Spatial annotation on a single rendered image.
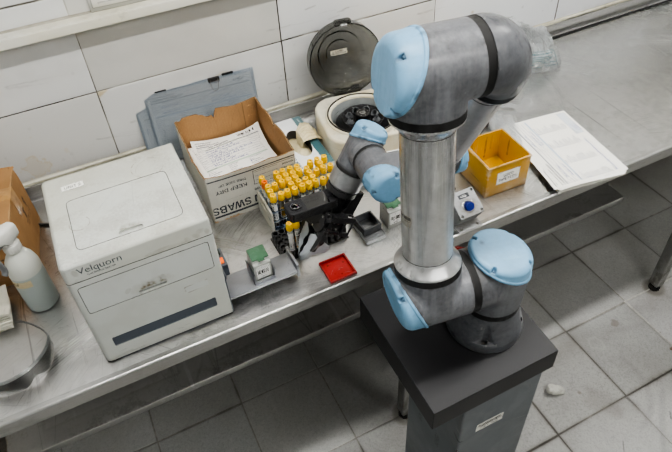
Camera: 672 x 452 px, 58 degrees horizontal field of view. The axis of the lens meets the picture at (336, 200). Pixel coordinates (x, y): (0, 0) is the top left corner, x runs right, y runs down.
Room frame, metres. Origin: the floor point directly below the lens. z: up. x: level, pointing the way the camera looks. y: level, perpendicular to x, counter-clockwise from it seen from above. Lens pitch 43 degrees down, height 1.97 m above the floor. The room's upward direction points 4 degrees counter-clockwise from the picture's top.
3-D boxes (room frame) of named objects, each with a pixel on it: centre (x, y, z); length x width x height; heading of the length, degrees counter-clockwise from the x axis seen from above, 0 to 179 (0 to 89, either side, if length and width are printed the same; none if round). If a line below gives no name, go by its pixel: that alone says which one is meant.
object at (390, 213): (1.10, -0.14, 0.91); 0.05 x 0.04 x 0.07; 24
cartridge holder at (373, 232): (1.07, -0.07, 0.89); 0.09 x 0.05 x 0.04; 26
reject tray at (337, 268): (0.94, 0.01, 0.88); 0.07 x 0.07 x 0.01; 24
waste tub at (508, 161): (1.24, -0.42, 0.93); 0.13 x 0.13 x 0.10; 21
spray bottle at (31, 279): (0.89, 0.69, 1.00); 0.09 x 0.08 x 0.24; 24
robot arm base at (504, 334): (0.73, -0.28, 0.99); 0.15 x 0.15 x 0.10
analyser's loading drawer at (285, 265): (0.90, 0.20, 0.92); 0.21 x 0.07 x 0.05; 114
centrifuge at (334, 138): (1.39, -0.09, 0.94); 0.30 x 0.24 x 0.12; 15
